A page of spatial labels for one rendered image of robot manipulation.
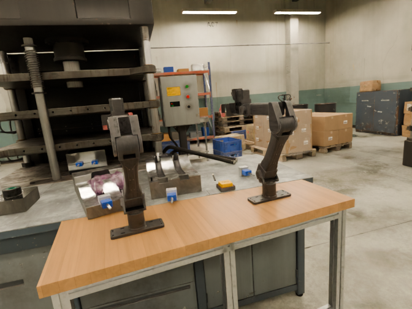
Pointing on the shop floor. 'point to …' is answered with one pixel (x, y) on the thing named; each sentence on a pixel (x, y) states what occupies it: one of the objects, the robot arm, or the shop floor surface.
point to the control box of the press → (179, 105)
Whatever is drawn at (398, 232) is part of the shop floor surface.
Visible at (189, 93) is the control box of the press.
